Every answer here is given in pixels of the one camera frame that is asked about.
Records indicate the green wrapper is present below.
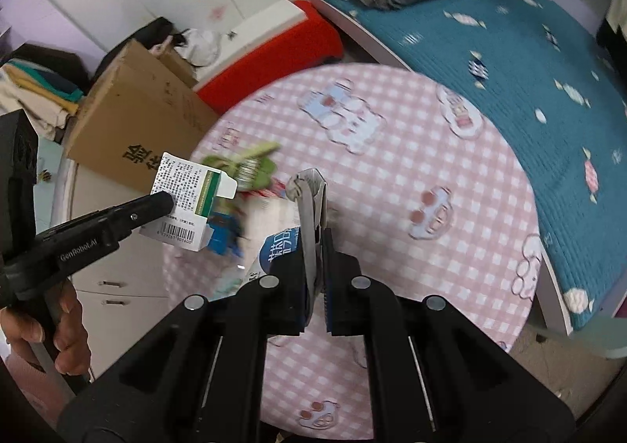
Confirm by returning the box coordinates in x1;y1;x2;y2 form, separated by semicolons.
202;142;282;194

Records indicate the pink checked tablecloth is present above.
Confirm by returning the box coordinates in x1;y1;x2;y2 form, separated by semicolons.
161;63;542;439

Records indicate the pile of folded clothes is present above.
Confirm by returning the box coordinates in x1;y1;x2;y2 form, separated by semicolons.
0;44;91;145

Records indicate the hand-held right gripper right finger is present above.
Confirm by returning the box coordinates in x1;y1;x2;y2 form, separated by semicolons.
322;230;575;443

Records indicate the brown cardboard box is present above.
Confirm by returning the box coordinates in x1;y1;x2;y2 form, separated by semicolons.
63;40;220;196

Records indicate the red bench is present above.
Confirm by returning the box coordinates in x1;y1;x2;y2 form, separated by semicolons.
193;0;344;115

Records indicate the white bench top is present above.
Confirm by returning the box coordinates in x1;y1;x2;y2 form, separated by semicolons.
228;0;308;42

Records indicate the small blue wrapper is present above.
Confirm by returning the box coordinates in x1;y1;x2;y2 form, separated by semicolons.
206;208;246;258

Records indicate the black bag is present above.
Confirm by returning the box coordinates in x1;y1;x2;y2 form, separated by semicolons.
134;16;187;56

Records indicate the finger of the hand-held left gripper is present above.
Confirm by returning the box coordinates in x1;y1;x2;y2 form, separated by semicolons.
97;192;173;242

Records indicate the blue and white packet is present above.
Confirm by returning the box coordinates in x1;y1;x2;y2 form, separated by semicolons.
210;225;303;299

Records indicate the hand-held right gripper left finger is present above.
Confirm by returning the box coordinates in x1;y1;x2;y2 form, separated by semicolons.
58;247;315;443

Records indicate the teal patterned bed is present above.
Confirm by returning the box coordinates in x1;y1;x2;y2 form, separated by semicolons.
294;0;627;326

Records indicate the white medicine box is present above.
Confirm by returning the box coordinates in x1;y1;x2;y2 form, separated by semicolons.
140;152;238;252

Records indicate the white plastic bag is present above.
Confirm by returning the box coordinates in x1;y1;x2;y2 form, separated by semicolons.
183;28;223;66

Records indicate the person's left hand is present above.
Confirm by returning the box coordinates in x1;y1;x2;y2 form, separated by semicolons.
0;283;92;375

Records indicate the beige and mint cabinet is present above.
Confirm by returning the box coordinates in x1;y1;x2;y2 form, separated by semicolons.
34;136;172;375

